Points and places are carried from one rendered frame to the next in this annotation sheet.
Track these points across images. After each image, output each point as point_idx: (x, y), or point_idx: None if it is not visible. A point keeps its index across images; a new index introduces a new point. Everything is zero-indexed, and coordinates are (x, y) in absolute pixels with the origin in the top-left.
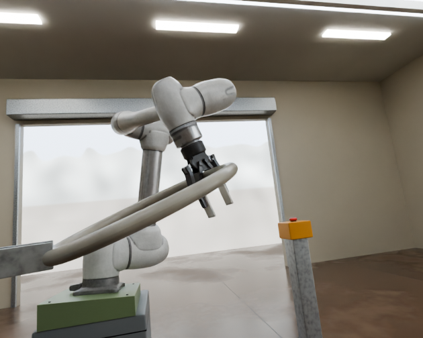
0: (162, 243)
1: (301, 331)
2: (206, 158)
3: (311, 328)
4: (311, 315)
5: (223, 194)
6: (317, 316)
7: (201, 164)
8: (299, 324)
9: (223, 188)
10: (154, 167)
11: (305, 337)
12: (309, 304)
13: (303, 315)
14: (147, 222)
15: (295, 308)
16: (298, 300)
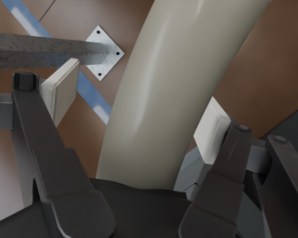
0: None
1: (25, 60)
2: (63, 228)
3: (21, 45)
4: (5, 41)
5: (66, 102)
6: (2, 35)
7: (200, 212)
8: (17, 62)
9: (60, 95)
10: None
11: (33, 53)
12: None
13: (12, 52)
14: None
15: None
16: None
